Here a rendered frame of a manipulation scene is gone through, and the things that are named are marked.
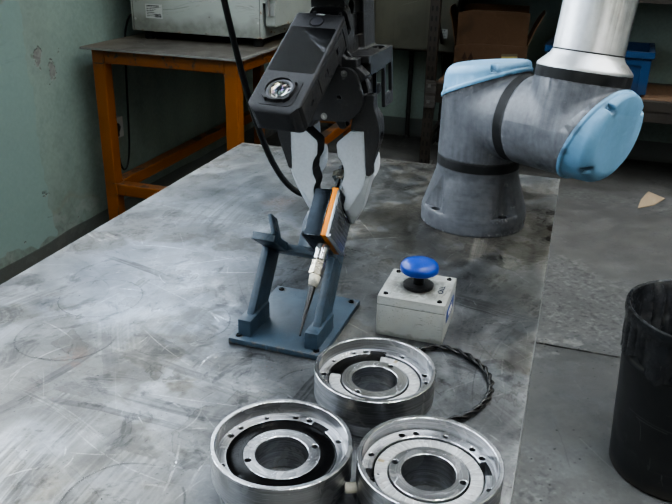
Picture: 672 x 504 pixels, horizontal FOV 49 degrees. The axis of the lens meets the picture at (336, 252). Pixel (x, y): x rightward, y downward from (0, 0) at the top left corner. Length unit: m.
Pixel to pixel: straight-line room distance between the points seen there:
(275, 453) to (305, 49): 0.32
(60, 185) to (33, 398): 2.22
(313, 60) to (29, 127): 2.21
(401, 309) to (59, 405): 0.34
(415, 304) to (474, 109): 0.34
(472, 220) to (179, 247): 0.40
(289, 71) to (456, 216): 0.50
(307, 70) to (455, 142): 0.47
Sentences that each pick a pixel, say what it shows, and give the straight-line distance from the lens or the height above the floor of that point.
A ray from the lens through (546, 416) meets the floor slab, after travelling 2.11.
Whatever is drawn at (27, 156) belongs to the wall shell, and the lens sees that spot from 2.76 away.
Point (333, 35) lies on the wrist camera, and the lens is 0.62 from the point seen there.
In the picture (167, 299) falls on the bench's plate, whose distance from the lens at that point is 0.86.
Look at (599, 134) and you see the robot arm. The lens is 0.92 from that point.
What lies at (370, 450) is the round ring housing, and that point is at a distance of 0.58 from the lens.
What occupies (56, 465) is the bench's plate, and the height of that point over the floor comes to 0.80.
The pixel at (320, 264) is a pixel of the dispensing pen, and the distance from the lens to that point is 0.66.
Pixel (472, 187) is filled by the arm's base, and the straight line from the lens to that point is 1.03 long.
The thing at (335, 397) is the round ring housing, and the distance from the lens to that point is 0.62.
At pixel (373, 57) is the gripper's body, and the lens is 0.65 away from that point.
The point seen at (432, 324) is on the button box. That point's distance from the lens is 0.76.
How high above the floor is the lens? 1.19
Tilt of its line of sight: 24 degrees down
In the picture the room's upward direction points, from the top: 2 degrees clockwise
